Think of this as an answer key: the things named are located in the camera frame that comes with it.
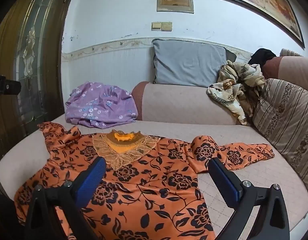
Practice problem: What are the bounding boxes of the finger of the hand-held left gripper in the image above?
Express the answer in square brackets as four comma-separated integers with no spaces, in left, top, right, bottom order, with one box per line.
[0,75,21,97]

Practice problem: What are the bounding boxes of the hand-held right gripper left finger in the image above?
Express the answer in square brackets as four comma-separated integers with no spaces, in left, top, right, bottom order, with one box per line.
[25,157,106,240]

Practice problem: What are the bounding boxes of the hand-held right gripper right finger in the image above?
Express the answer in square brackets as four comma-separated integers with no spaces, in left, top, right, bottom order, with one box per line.
[208,157,290,240]

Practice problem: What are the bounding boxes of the orange black floral blouse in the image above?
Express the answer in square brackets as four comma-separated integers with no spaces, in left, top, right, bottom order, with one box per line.
[14,122,275,240]

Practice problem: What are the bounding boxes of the wooden door with glass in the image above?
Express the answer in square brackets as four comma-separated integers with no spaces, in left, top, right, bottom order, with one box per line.
[0,0,81,188]

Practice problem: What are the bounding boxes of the purple floral cloth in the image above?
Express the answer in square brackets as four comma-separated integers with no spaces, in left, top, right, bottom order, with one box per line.
[65,81,138,128]

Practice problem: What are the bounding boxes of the striped brown cushion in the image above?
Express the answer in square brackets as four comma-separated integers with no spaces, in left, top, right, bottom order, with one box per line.
[252,78,308,193]

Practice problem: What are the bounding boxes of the beige floral crumpled cloth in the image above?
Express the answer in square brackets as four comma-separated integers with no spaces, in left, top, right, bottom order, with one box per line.
[206,60,266,126]

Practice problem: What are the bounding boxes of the grey pillow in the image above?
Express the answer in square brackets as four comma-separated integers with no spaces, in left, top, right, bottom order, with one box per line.
[152,39,237,84]

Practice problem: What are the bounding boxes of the black cloth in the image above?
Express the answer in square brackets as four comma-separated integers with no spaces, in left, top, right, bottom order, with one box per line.
[248,48,277,68]

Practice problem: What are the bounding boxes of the beige light switches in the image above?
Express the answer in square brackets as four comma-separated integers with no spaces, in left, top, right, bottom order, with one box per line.
[151,21,173,32]

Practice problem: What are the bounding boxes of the beige wall panel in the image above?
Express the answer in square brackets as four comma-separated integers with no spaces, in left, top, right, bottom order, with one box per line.
[156,0,194,14]

